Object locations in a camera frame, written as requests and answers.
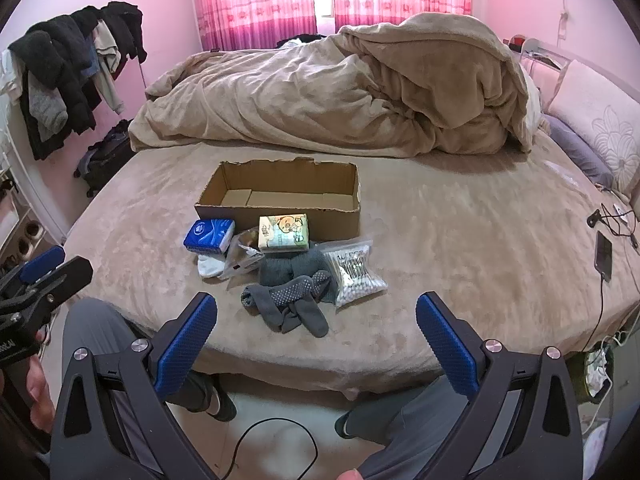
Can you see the white shoe rack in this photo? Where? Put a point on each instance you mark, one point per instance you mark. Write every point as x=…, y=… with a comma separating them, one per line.
x=15, y=220

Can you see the white flowered pillow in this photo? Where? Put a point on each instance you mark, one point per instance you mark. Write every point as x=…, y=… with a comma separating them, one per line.
x=600, y=115

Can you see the beige garment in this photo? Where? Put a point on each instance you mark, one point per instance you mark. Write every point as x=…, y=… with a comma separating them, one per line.
x=107, y=60

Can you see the white metal headboard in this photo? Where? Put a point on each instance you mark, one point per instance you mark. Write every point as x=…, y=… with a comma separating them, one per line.
x=542, y=57

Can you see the black smartphone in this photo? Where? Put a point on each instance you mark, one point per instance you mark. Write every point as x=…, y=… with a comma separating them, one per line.
x=603, y=255

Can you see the white cloth item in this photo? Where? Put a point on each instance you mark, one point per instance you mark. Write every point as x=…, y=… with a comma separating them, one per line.
x=210, y=266

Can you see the cardboard box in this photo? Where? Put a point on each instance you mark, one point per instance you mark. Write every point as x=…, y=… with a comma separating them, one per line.
x=280, y=215

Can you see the beige fleece blanket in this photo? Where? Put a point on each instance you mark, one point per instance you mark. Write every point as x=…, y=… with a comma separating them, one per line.
x=325, y=95

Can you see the person's right hand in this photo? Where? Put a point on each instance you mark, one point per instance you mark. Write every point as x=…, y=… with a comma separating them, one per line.
x=351, y=475

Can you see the white slipper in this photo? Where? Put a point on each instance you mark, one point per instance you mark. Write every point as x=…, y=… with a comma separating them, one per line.
x=31, y=231
x=23, y=246

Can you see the grey sweater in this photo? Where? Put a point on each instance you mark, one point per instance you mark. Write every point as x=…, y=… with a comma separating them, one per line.
x=47, y=110

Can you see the blue tissue pack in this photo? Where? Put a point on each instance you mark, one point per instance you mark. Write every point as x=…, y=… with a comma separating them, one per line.
x=207, y=237

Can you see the person's left leg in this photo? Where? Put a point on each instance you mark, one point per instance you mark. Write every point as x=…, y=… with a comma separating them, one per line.
x=95, y=325

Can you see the grey knit sock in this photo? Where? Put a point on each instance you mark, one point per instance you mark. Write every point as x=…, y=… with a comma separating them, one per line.
x=290, y=265

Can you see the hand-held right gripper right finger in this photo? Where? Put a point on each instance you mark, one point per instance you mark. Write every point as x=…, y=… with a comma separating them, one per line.
x=445, y=340

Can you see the grey purple pillow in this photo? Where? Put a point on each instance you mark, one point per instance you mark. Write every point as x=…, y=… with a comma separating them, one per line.
x=575, y=150

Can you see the waste bin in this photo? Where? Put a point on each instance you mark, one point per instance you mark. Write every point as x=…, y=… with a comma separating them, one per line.
x=597, y=375

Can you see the dark grey grip socks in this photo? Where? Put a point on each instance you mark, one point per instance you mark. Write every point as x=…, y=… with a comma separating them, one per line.
x=295, y=310

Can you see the person's right leg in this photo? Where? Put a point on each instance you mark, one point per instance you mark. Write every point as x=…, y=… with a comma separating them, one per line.
x=400, y=420

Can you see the black backpack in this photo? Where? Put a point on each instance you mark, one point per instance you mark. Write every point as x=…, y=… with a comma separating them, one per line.
x=105, y=160

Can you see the bag of cotton swabs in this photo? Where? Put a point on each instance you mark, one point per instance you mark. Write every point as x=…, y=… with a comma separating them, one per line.
x=355, y=275

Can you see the clear plastic bag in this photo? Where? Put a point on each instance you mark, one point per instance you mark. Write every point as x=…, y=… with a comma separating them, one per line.
x=242, y=257

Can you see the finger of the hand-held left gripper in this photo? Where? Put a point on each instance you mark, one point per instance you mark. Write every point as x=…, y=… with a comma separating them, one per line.
x=70, y=275
x=42, y=262

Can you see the black coat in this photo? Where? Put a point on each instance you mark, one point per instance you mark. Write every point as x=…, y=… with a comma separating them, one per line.
x=125, y=25

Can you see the green yellow tissue pack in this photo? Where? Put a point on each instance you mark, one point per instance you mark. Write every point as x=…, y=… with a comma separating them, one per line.
x=284, y=232

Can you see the person's left hand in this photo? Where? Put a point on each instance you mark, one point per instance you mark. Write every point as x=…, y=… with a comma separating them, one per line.
x=37, y=395

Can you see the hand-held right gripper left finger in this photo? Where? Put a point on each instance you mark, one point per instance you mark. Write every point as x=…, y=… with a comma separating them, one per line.
x=187, y=340

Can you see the person's leg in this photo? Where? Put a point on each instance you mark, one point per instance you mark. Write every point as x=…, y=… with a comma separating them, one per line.
x=400, y=420
x=95, y=325

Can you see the black puffy jacket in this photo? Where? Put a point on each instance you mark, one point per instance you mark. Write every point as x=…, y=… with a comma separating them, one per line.
x=50, y=60

